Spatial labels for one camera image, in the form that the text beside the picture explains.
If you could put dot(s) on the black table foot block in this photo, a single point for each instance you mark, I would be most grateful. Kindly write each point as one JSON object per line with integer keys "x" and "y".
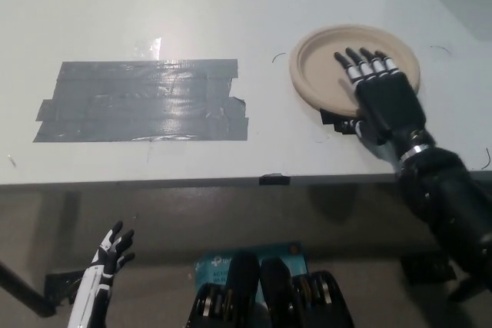
{"x": 426, "y": 270}

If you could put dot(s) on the clear tape strip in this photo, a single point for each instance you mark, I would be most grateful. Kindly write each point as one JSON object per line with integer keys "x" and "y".
{"x": 148, "y": 49}

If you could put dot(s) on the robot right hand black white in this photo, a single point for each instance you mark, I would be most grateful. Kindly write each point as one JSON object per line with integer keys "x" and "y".
{"x": 388, "y": 101}

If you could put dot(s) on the small black tape piece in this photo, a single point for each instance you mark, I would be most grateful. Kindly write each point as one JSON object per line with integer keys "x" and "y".
{"x": 274, "y": 180}

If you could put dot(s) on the grey duct tape patch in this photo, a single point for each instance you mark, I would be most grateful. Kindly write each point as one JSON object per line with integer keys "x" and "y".
{"x": 146, "y": 105}

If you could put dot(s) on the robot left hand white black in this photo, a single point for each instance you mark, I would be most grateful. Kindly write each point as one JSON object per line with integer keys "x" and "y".
{"x": 104, "y": 266}

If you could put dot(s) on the beige paper plate stack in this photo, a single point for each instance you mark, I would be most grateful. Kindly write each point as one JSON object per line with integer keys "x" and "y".
{"x": 319, "y": 70}

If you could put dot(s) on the black tape patch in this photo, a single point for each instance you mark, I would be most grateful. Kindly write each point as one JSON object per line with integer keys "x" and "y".
{"x": 338, "y": 122}

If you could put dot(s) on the teal cardboard box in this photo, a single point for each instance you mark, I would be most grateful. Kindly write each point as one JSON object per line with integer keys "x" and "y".
{"x": 213, "y": 266}

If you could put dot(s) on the black slanted table leg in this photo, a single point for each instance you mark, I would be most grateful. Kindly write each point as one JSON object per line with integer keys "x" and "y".
{"x": 23, "y": 287}

